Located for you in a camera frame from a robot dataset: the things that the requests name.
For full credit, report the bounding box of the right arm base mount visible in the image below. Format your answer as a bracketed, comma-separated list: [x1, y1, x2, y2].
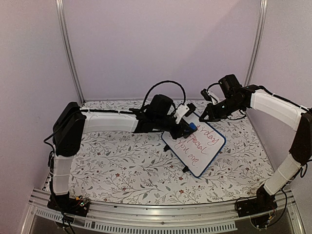
[234, 186, 277, 217]

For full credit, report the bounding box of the right aluminium frame post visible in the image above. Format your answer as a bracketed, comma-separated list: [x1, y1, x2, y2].
[244, 0, 268, 86]

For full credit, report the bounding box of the aluminium frame post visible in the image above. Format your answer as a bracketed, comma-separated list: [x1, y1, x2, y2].
[55, 0, 85, 104]
[244, 0, 268, 86]

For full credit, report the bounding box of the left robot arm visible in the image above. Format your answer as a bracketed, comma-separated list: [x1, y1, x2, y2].
[48, 95, 197, 212]

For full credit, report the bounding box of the wire whiteboard stand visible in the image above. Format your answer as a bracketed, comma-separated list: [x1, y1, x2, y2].
[163, 145, 190, 173]

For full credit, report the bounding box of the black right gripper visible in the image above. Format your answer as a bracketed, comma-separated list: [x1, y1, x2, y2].
[198, 97, 243, 123]

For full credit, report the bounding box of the floral patterned table mat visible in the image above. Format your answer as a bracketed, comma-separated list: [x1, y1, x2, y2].
[69, 113, 273, 205]

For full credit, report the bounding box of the left aluminium frame post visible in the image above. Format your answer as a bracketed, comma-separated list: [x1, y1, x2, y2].
[55, 0, 85, 104]

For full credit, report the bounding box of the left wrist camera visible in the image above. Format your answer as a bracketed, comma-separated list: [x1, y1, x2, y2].
[174, 103, 196, 124]

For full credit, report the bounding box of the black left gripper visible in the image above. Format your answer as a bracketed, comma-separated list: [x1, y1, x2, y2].
[155, 117, 194, 141]

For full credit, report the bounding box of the blue whiteboard eraser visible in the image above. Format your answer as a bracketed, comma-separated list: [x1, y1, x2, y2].
[189, 122, 197, 131]

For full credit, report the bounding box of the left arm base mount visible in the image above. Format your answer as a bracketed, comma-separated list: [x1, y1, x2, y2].
[47, 192, 90, 217]

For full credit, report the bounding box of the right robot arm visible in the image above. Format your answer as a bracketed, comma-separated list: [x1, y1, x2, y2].
[199, 74, 312, 213]

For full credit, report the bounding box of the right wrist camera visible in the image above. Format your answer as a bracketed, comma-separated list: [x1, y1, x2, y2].
[200, 89, 220, 105]

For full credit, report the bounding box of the small blue-framed whiteboard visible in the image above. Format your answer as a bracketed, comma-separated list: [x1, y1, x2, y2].
[161, 113, 226, 178]

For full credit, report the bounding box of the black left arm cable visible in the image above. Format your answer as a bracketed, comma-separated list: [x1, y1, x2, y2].
[141, 80, 186, 108]

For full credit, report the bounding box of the front aluminium rail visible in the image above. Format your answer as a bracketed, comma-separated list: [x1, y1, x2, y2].
[21, 189, 307, 234]

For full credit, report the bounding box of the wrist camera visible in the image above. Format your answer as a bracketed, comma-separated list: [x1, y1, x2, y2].
[200, 89, 220, 105]
[174, 103, 196, 124]

